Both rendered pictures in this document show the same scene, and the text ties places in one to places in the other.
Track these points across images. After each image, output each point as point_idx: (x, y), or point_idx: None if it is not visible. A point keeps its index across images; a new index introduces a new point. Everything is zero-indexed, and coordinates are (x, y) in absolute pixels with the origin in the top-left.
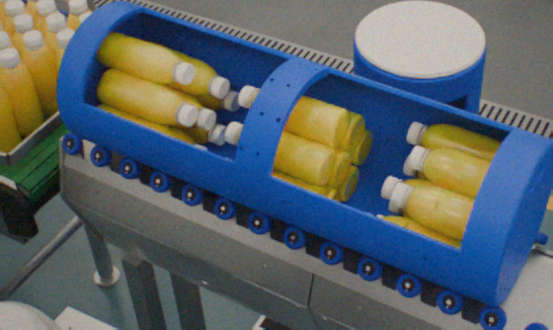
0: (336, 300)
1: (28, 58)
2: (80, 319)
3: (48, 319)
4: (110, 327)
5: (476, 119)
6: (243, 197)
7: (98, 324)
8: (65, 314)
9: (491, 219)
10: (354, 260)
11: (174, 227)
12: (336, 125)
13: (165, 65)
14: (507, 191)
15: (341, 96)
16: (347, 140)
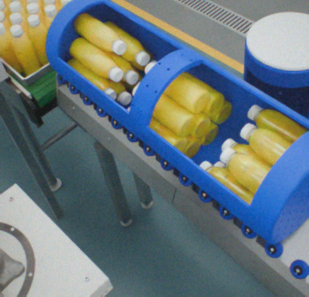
0: (187, 206)
1: (47, 21)
2: (18, 193)
3: None
4: (32, 202)
5: (289, 115)
6: (135, 134)
7: (27, 198)
8: (12, 188)
9: (272, 193)
10: None
11: (108, 138)
12: (196, 100)
13: (107, 41)
14: (288, 176)
15: (216, 76)
16: (207, 109)
